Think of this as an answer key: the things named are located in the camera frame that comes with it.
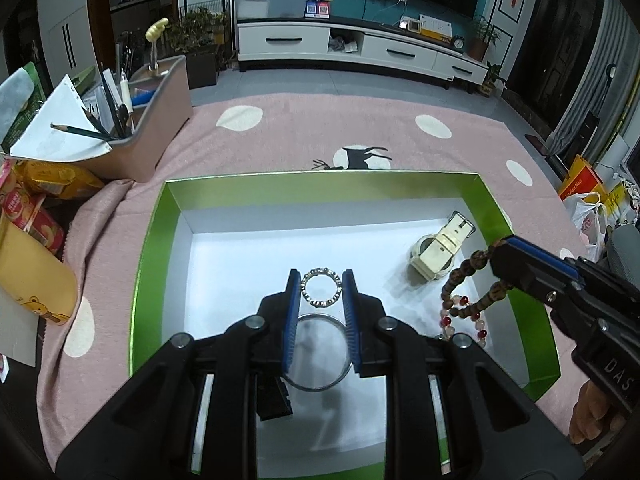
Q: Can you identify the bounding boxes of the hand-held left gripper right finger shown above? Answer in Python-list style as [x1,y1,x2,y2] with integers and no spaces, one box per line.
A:
[342,268,587,480]

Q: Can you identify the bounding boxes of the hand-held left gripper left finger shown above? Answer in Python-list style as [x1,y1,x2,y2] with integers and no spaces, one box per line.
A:
[55,268,302,480]

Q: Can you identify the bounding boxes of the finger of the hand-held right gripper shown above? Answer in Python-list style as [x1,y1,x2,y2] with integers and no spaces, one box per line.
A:
[490,241,582,312]
[506,236,587,284]

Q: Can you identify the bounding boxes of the brown wooden bead bracelet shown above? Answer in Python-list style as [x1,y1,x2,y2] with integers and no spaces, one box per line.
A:
[440,245,513,320]

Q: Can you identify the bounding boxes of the silver bead bracelet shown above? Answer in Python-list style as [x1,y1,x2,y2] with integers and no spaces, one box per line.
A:
[301,269,343,307]

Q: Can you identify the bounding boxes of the thin silver bangle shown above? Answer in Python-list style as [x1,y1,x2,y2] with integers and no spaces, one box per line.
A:
[282,312,353,392]

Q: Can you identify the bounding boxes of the white wrist watch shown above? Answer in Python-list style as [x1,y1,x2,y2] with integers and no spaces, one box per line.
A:
[411,210,477,283]

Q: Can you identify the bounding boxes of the red bead bracelet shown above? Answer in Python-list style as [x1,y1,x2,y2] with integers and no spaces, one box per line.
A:
[435,295,490,346]

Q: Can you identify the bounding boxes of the green cardboard box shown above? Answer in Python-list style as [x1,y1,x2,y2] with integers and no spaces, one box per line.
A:
[129,171,562,480]

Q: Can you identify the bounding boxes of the person's right hand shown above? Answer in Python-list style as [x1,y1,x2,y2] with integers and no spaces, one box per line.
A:
[567,382,631,446]

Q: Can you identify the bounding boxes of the white red plastic bag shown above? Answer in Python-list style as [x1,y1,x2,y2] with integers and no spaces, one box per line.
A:
[562,191,608,261]

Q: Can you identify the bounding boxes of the orange shopping bag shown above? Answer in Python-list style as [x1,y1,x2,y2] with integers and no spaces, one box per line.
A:
[557,154,606,201]

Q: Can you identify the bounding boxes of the small potted plant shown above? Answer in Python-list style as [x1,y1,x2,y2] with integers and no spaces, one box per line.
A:
[480,62,508,98]

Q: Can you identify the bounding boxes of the pink polka dot tablecloth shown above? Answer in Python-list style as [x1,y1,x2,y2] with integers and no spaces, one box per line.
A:
[36,94,601,461]

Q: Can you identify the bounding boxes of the tall potted plant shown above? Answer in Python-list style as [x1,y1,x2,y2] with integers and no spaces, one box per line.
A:
[467,15,501,61]

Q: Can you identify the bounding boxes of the beige desk organizer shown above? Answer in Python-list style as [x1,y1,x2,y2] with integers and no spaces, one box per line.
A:
[70,55,193,183]

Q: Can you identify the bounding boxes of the yellow desk calendar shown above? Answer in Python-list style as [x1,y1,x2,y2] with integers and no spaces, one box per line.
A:
[420,12,453,41]

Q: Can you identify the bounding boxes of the yellow snack packets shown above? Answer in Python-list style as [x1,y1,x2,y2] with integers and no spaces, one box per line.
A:
[0,215,78,326]

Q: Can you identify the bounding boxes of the yellow snack packet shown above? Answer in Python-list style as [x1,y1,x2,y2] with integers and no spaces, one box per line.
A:
[15,160,106,198]

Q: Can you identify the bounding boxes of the bunch of pens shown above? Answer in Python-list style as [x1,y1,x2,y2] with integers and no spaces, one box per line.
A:
[100,42,136,138]

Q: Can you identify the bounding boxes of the white tv cabinet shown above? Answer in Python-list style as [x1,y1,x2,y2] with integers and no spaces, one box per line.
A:
[236,16,490,92]

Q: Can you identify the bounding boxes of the black pencil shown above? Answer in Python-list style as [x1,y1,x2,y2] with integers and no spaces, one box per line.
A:
[50,122,111,142]

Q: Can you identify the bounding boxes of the red snack packet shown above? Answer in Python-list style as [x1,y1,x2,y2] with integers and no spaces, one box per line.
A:
[0,160,66,256]

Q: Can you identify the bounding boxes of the leafy plants in dark planter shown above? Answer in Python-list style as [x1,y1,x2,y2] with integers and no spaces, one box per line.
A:
[167,5,233,91]

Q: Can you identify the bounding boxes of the white paper sheet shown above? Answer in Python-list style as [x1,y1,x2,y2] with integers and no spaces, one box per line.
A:
[9,74,113,163]

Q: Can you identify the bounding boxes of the clear storage box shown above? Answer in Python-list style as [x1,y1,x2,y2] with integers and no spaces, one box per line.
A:
[231,0,313,22]

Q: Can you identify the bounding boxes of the yellow hand-shaped stick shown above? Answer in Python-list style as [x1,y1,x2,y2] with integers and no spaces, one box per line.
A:
[145,17,170,71]

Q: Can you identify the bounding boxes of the green packet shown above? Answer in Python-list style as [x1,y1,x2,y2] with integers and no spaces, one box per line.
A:
[0,62,96,153]

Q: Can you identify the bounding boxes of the white cabinet door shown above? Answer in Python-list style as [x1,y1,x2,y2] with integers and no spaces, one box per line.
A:
[37,0,93,91]

